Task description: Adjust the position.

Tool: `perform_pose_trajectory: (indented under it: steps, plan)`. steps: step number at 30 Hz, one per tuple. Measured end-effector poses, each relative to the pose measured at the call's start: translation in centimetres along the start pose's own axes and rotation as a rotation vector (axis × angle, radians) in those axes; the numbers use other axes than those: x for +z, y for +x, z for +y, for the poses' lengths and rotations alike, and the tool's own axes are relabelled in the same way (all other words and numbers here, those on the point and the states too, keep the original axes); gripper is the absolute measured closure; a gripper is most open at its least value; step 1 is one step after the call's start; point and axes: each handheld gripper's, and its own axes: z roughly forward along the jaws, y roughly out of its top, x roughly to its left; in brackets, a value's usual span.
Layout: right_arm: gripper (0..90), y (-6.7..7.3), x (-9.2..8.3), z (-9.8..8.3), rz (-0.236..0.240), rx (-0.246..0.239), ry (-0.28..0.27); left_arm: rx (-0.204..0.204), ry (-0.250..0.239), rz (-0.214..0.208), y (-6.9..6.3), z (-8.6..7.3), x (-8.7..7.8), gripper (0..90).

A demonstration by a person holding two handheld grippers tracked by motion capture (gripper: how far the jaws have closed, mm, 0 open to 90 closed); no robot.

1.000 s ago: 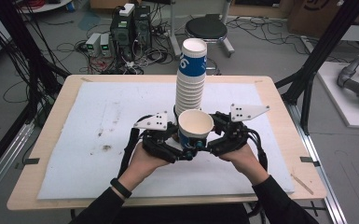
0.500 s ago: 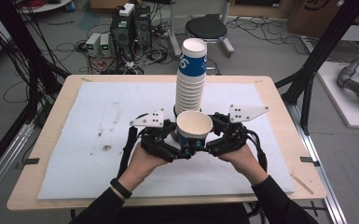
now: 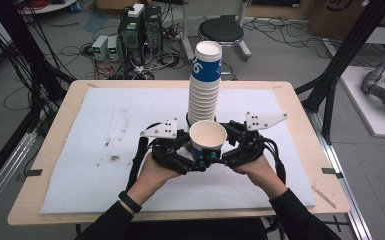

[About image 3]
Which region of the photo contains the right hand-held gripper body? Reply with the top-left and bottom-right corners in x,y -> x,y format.
224,111 -> 288,169

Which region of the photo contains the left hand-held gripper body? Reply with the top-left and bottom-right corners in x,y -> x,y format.
139,117 -> 190,176

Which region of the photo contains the blue white single cup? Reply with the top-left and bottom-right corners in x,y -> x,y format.
188,119 -> 228,162

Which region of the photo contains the stack of paper cups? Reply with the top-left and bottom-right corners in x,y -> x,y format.
187,40 -> 223,126

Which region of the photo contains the person's right hand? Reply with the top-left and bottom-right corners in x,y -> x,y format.
233,154 -> 288,200

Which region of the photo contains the person's left hand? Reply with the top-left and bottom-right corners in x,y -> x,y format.
126,152 -> 183,208

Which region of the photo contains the black wristband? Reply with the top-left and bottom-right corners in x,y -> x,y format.
118,190 -> 143,214

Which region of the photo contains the white foam mat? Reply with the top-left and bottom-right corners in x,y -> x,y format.
39,87 -> 317,215

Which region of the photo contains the black round stool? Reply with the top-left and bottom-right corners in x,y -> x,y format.
198,14 -> 253,63

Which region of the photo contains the white stand leg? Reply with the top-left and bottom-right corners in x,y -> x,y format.
179,0 -> 195,62

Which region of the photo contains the grey power supply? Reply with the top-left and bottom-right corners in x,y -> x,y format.
91,34 -> 110,61
107,35 -> 121,62

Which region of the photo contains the black computer tower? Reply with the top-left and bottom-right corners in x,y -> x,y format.
143,5 -> 164,54
118,13 -> 146,66

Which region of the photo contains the white platform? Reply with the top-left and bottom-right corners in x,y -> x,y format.
339,65 -> 385,138

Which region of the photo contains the white box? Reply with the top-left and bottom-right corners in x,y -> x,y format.
127,3 -> 146,18

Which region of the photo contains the cardboard box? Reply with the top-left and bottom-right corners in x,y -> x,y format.
308,0 -> 385,41

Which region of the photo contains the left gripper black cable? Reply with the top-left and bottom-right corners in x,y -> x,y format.
125,122 -> 163,193

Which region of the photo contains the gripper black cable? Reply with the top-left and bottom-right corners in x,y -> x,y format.
125,122 -> 163,193
262,137 -> 288,185

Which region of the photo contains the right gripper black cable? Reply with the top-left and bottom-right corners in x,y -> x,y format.
262,137 -> 288,185

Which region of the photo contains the floor cable tangle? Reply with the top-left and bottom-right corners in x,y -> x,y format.
59,29 -> 189,81

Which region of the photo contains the long black floor cable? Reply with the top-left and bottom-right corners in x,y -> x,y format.
243,18 -> 336,60

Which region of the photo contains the aluminium rail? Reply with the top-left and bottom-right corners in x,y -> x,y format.
0,129 -> 38,223
304,109 -> 374,240

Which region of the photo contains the black frame post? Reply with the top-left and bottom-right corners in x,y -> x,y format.
294,0 -> 385,144

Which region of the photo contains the black cable bundle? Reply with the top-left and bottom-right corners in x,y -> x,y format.
0,0 -> 76,134

